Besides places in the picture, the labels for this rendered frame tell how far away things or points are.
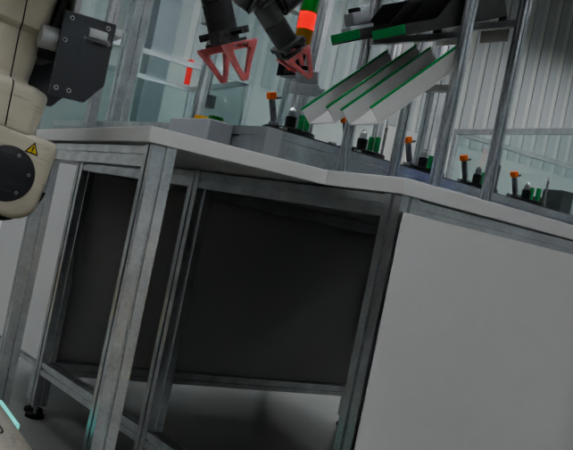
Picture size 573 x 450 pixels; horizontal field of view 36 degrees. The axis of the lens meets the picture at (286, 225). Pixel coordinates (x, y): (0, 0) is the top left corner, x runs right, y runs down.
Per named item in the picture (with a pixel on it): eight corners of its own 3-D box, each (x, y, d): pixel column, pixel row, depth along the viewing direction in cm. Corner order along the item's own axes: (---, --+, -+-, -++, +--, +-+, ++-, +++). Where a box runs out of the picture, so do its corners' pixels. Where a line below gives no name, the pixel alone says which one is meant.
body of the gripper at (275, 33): (294, 41, 216) (278, 15, 214) (308, 42, 207) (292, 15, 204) (273, 55, 216) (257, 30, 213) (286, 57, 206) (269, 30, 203)
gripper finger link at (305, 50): (314, 69, 217) (294, 37, 214) (325, 70, 211) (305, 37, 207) (293, 84, 216) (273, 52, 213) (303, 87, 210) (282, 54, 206)
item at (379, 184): (402, 194, 155) (405, 177, 155) (74, 154, 276) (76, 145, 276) (770, 292, 238) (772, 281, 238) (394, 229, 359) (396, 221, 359)
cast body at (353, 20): (352, 39, 203) (346, 9, 202) (343, 41, 207) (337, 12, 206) (382, 33, 206) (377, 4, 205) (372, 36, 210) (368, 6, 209)
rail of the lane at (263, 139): (259, 167, 207) (269, 122, 207) (103, 151, 278) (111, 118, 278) (278, 172, 210) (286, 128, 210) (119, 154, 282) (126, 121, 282)
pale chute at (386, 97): (379, 124, 186) (370, 106, 185) (349, 126, 198) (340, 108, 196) (472, 58, 195) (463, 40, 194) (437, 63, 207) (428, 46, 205)
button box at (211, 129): (205, 142, 215) (211, 117, 215) (165, 139, 232) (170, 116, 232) (229, 148, 219) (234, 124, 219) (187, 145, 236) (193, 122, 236)
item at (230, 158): (148, 141, 155) (151, 125, 155) (34, 139, 234) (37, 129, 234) (452, 215, 189) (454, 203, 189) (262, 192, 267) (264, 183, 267)
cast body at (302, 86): (294, 94, 212) (297, 65, 210) (288, 93, 216) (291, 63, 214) (326, 97, 215) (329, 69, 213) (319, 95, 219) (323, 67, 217)
